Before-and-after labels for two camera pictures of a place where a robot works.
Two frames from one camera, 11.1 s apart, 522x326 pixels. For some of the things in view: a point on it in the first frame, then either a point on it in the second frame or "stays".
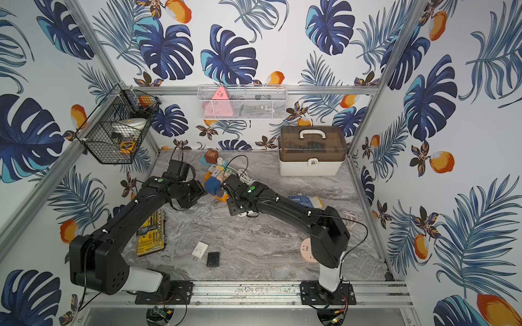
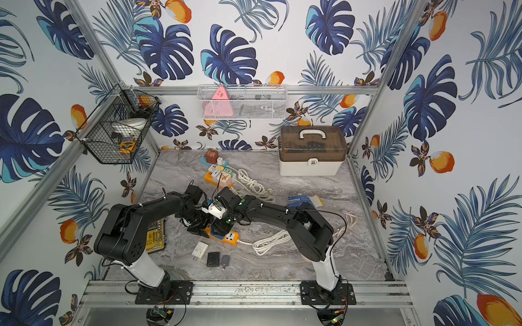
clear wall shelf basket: x=243 y=101 stays
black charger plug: x=213 y=259 stays
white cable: x=242 y=176 -> x=277 y=239
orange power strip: x=223 y=198 -> x=230 y=238
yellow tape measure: x=127 y=147 stays
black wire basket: x=115 y=130 stays
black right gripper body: x=233 y=206 -> x=225 y=222
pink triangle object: x=219 y=106 stays
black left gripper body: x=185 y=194 -> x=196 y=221
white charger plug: x=200 y=250 stays
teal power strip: x=202 y=160 stays
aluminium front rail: x=385 y=294 stays
